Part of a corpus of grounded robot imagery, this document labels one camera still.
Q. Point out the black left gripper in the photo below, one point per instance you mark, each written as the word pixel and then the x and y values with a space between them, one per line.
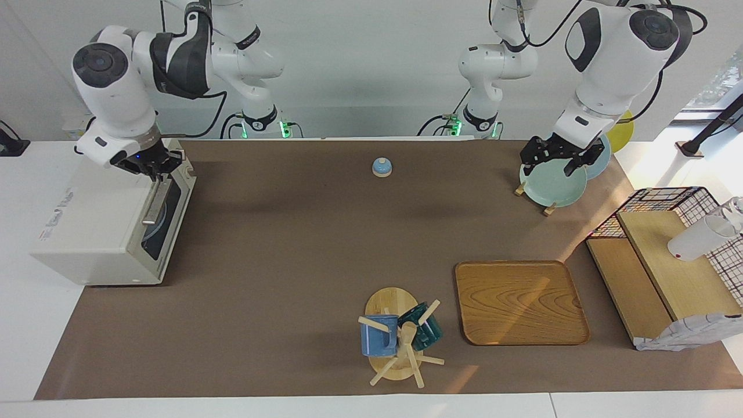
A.
pixel 563 148

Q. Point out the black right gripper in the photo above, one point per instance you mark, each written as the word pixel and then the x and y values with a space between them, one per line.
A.
pixel 145 159

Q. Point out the cream toaster oven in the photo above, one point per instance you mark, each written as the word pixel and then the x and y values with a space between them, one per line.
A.
pixel 98 220

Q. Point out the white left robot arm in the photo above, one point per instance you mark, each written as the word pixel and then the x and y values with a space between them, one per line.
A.
pixel 615 58

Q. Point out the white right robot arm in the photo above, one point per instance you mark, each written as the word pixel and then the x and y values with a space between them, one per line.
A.
pixel 110 87

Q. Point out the pale green racked plate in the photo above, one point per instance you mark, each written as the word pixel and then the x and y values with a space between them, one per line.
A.
pixel 551 186

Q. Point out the light blue racked plate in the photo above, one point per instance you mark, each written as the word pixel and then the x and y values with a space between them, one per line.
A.
pixel 601 165

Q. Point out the wooden plate rack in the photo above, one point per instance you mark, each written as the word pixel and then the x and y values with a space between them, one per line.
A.
pixel 519 190

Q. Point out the yellow racked plate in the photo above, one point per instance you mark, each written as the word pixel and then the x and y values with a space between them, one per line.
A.
pixel 624 136

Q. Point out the square wooden tray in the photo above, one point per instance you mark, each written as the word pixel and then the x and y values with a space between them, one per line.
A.
pixel 516 302

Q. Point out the brown table mat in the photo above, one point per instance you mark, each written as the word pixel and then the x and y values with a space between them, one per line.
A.
pixel 290 261

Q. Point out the black clamp device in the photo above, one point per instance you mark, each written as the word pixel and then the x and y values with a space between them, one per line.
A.
pixel 11 146

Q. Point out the black stand with wooden foot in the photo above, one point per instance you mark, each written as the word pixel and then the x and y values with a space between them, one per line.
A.
pixel 714 125

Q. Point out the white plastic cup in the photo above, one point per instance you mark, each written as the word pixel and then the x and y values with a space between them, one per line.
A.
pixel 693 241

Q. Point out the wooden stepped shelf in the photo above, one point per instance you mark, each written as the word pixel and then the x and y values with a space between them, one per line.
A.
pixel 667 273

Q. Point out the small blue lid wooden knob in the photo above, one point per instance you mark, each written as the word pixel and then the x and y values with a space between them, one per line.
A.
pixel 381 168

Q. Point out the clear glass cup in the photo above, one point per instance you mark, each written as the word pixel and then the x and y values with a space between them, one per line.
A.
pixel 734 212

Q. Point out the white checked cloth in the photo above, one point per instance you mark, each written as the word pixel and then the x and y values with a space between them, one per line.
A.
pixel 685 334

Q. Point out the dark green ceramic mug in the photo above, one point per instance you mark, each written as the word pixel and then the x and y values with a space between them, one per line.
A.
pixel 430 334

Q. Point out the wooden mug tree stand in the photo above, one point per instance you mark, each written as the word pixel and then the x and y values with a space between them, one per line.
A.
pixel 389 302

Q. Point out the blue ceramic mug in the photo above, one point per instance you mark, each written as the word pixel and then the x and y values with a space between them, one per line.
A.
pixel 374 342

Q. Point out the window with frame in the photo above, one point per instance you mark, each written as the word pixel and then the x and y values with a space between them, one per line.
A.
pixel 720 81

